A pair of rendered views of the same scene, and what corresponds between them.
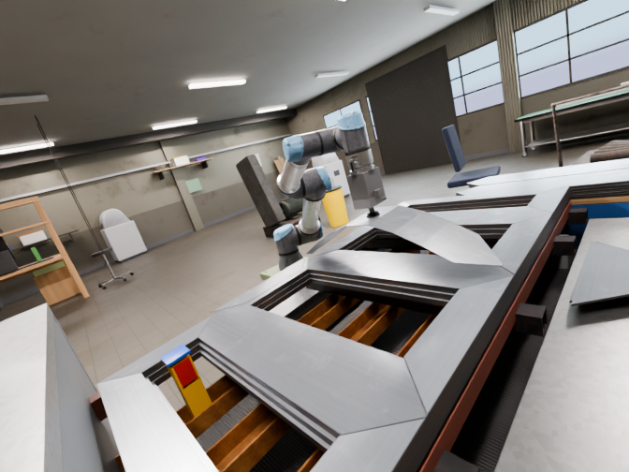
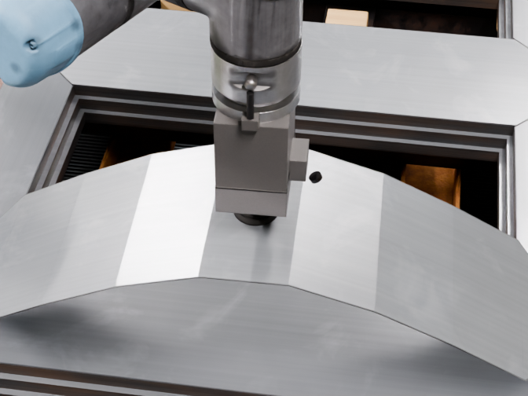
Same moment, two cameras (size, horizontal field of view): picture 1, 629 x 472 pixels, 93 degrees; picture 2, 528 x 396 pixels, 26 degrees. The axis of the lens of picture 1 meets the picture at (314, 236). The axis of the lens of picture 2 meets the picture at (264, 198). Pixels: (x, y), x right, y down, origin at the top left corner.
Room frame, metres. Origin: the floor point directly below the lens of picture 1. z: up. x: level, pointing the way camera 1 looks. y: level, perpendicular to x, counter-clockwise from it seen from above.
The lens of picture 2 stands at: (0.33, 0.31, 1.78)
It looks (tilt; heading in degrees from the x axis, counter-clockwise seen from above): 44 degrees down; 318
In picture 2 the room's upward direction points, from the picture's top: straight up
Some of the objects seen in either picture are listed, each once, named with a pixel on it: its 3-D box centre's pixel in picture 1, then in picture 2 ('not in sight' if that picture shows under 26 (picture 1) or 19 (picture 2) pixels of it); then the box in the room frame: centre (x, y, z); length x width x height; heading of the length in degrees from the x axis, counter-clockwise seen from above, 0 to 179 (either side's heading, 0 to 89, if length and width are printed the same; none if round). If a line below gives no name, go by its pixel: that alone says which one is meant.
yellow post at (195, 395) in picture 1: (191, 388); not in sight; (0.69, 0.43, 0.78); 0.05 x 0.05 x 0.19; 39
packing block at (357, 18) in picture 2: not in sight; (346, 30); (1.27, -0.70, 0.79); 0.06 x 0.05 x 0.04; 39
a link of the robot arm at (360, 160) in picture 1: (358, 160); (255, 64); (0.90, -0.19, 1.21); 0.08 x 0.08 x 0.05
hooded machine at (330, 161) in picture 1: (329, 173); not in sight; (8.03, -0.84, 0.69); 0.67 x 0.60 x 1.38; 35
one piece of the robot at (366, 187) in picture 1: (368, 185); (269, 137); (0.89, -0.20, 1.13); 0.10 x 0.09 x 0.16; 42
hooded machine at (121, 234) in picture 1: (121, 233); not in sight; (8.56, 5.18, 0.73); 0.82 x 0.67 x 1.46; 128
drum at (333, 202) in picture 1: (334, 206); not in sight; (5.18, -0.49, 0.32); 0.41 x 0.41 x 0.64
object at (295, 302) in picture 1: (329, 274); not in sight; (1.43, -0.01, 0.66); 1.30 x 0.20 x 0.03; 129
